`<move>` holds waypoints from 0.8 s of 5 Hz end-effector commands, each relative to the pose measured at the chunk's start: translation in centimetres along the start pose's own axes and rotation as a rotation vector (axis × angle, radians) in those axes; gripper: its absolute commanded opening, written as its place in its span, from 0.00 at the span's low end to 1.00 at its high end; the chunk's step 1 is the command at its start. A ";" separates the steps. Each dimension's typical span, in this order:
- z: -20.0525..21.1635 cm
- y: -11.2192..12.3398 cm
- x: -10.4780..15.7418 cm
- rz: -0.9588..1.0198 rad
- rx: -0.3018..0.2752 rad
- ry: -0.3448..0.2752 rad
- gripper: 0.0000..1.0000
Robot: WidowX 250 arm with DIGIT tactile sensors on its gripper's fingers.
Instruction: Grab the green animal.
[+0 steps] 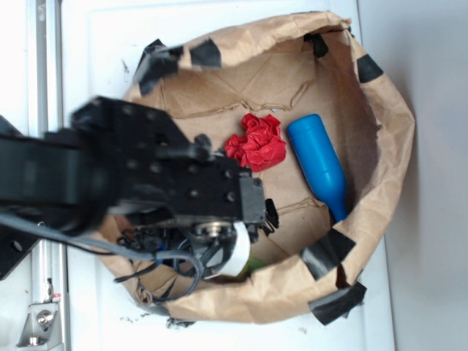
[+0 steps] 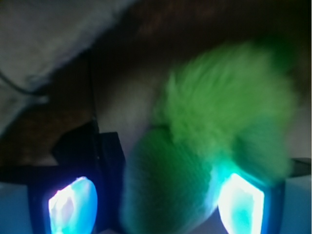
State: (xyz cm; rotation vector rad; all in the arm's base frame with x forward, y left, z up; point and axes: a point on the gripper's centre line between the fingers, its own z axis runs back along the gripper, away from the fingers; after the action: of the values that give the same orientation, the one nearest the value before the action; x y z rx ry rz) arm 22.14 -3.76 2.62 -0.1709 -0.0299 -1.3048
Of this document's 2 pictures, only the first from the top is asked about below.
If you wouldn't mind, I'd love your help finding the thin black wire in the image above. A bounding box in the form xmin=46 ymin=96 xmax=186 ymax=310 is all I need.
xmin=113 ymin=261 xmax=162 ymax=283

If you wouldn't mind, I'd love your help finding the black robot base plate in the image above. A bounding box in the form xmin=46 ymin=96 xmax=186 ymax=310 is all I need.
xmin=1 ymin=117 xmax=38 ymax=280

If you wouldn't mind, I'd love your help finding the green plush frog toy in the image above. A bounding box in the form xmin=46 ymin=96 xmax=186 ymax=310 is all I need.
xmin=220 ymin=257 xmax=266 ymax=282

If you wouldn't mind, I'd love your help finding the red crumpled paper ball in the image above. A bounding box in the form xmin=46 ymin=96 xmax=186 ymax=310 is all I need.
xmin=224 ymin=113 xmax=287 ymax=172

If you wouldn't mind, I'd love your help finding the aluminium frame rail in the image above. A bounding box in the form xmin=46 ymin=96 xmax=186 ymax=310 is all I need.
xmin=26 ymin=1 xmax=71 ymax=350

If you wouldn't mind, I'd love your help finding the blue plastic bottle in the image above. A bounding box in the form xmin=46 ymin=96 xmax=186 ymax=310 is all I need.
xmin=287 ymin=114 xmax=348 ymax=222

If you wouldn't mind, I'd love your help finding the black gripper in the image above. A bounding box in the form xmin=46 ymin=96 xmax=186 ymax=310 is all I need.
xmin=118 ymin=136 xmax=279 ymax=279

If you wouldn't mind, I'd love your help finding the silver corner bracket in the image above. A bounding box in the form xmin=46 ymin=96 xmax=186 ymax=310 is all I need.
xmin=15 ymin=302 xmax=61 ymax=350

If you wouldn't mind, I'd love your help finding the grey braided cable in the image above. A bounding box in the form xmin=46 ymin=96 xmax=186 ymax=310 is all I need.
xmin=0 ymin=211 xmax=203 ymax=299

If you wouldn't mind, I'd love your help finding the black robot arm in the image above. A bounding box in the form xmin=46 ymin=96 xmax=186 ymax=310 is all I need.
xmin=1 ymin=97 xmax=279 ymax=278

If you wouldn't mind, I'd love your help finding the brown paper bag bin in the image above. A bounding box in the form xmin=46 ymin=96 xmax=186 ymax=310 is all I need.
xmin=124 ymin=12 xmax=415 ymax=323

